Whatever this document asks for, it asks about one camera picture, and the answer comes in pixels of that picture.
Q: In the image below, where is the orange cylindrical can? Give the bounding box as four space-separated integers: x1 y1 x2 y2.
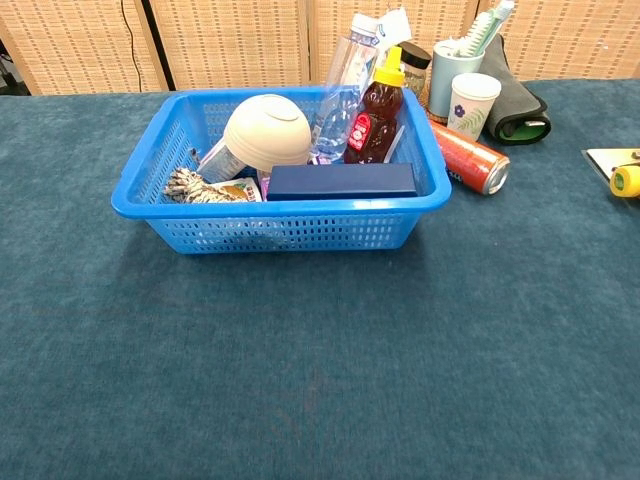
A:
428 118 511 196

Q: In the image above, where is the black tripod stand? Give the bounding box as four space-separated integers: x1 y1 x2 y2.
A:
141 0 177 91

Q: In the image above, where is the bamboo folding screen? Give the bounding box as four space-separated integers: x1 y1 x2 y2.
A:
0 0 640 96

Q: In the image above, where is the green white toothbrush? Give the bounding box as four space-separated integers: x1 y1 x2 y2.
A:
452 0 516 59

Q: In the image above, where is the light blue toothbrush cup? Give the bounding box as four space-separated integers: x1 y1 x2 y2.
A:
429 38 486 119

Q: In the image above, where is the blue plastic perforated basket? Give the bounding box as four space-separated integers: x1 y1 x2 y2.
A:
110 86 454 256

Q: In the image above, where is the yellow razor blister pack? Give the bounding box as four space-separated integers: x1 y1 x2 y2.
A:
582 148 640 184

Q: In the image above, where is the white orange snack packet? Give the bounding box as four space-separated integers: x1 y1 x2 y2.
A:
209 178 265 204

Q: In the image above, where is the white floral paper cup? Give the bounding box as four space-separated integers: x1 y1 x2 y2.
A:
447 72 503 142

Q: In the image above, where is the teal table cover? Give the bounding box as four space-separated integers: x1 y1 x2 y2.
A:
0 78 640 480

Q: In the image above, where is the grey folded towel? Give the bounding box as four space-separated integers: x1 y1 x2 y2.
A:
482 33 552 147

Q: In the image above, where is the honey bear bottle yellow cap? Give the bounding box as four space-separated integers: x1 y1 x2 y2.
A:
343 45 405 165

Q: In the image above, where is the white blue carton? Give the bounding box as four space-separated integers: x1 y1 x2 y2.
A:
197 137 251 185

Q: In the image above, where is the clear plastic water bottle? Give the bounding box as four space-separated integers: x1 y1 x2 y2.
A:
309 13 380 164

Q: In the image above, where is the braided brown white rope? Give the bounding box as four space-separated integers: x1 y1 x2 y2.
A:
163 167 236 205

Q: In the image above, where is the glass jar black lid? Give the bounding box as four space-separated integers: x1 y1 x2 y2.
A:
398 41 433 101

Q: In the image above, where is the dark blue rectangular box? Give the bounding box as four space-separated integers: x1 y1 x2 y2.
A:
266 162 419 203

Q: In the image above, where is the beige ribbed bowl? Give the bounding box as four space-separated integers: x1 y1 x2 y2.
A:
223 93 313 174

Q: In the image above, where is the white blue-print plastic bag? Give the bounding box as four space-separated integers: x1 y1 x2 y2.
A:
372 7 413 51

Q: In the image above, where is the black hanging cable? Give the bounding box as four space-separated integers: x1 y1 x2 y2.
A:
121 0 143 92

